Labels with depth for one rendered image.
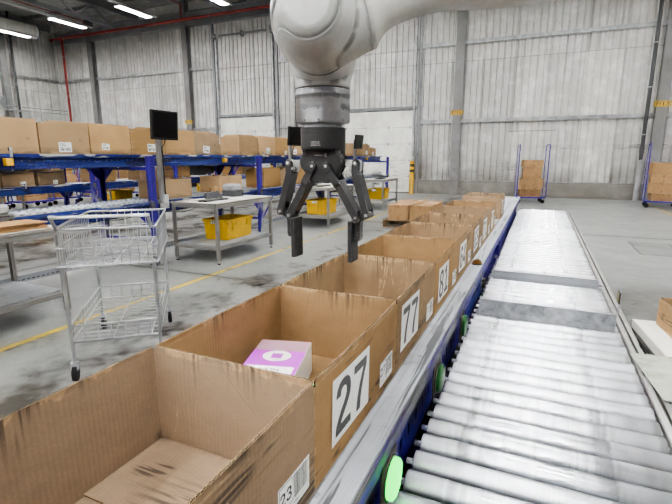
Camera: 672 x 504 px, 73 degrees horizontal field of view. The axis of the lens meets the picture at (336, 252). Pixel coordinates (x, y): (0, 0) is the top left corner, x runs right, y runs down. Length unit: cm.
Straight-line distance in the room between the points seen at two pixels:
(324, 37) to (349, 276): 97
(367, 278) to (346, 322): 40
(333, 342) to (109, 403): 50
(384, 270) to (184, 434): 79
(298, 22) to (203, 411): 57
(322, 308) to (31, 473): 61
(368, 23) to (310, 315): 67
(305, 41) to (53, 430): 58
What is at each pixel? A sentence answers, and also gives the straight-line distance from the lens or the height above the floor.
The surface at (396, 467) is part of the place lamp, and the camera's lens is 84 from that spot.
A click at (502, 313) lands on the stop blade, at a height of 76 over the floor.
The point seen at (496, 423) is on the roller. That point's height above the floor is 75.
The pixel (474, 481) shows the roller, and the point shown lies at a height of 74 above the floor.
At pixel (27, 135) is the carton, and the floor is 156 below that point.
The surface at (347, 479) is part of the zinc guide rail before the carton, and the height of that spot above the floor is 89.
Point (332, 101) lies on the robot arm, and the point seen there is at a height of 143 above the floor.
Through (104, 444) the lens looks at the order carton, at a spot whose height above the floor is 94.
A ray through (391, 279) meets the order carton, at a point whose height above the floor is 98.
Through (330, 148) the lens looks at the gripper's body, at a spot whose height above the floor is 136.
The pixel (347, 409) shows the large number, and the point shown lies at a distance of 77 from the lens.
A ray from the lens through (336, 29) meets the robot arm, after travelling 57.
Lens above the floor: 135
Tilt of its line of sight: 12 degrees down
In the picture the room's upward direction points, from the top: straight up
